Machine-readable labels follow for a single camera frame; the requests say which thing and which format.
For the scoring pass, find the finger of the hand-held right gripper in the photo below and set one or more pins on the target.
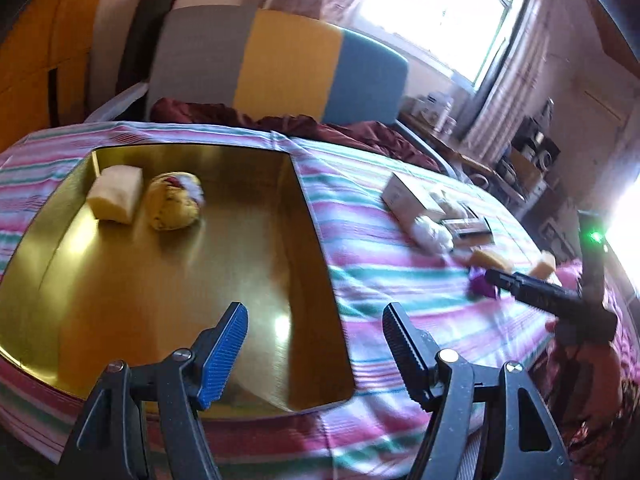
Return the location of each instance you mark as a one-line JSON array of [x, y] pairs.
[[530, 290]]

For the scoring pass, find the striped bedsheet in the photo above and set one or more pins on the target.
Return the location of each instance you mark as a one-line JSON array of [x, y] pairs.
[[400, 285]]

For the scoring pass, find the grey yellow blue headboard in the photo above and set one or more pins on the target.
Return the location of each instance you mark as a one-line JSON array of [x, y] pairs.
[[285, 65]]

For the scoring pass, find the white cardboard box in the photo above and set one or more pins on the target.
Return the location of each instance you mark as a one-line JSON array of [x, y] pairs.
[[410, 195]]

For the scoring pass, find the pale yellow sponge block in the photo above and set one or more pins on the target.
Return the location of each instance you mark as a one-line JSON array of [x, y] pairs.
[[115, 192]]

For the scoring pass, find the yellow round plush toy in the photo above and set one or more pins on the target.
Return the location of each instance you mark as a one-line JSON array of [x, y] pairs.
[[170, 205]]

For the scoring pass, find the pale cream lump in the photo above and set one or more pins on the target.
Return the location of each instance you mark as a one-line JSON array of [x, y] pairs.
[[455, 205]]

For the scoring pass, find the person's right hand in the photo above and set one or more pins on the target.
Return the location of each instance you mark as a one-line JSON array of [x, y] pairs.
[[597, 375]]

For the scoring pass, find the purple snack packet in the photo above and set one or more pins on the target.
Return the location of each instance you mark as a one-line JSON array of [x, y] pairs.
[[480, 285]]

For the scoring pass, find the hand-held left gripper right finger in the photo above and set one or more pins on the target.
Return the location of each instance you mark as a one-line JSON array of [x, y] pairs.
[[402, 355]]

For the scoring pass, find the window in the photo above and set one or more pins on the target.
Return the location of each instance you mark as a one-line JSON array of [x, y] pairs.
[[440, 15]]

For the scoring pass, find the white pillow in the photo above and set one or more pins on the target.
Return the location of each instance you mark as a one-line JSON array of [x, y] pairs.
[[122, 102]]

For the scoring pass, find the gold metal tray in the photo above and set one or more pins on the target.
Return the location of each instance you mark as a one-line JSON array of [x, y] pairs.
[[150, 285]]

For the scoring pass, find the small yellow sponge piece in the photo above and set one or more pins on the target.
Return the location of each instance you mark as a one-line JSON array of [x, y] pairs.
[[542, 265]]

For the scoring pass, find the white boxes on sill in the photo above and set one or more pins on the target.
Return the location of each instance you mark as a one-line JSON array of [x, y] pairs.
[[437, 112]]

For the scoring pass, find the wooden wardrobe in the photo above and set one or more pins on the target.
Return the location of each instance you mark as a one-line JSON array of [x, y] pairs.
[[45, 50]]

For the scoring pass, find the black rolled mat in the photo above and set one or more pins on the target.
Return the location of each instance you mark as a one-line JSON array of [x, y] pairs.
[[145, 35]]

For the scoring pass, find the black stereo speaker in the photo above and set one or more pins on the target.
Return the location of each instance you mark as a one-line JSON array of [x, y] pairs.
[[540, 145]]

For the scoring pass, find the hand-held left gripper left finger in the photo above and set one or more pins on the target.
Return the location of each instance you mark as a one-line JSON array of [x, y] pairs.
[[227, 355]]

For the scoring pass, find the clear packet with barcode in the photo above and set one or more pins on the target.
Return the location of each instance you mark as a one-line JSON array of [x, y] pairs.
[[467, 230]]

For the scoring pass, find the cluttered wooden desk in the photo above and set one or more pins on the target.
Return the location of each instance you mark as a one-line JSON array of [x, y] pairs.
[[475, 165]]

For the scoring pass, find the maroon blanket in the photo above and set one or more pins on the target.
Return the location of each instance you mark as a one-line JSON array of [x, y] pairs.
[[360, 135]]

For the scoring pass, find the white plastic bag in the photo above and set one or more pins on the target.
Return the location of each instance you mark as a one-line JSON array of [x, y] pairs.
[[432, 234]]

